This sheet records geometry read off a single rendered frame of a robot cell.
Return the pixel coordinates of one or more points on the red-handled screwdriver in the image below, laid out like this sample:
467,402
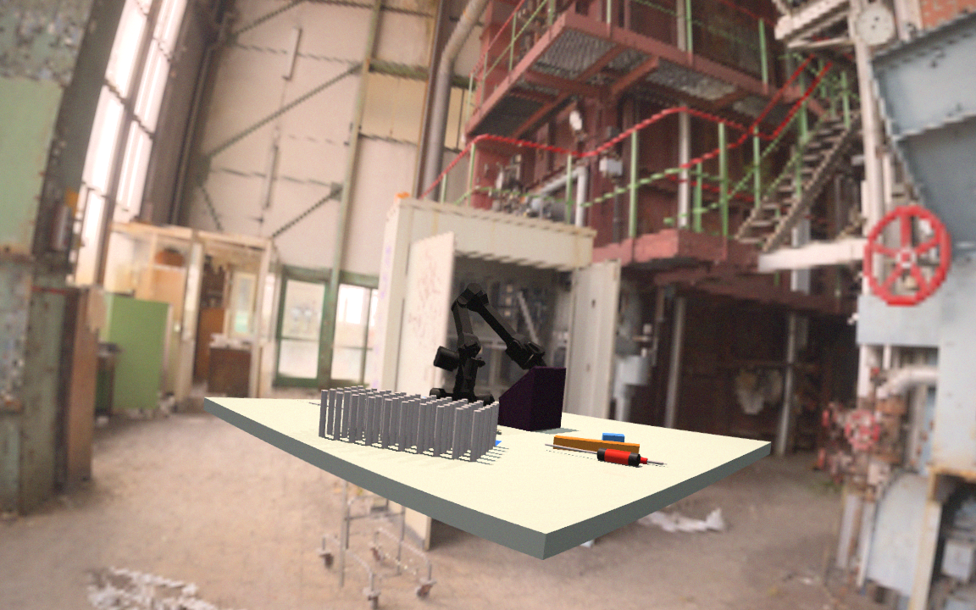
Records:
608,455

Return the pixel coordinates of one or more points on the yellow flat bar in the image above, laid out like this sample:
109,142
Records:
594,445

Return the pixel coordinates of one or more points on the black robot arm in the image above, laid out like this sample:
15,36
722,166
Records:
519,347

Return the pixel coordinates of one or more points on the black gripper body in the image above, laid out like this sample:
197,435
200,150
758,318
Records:
463,389

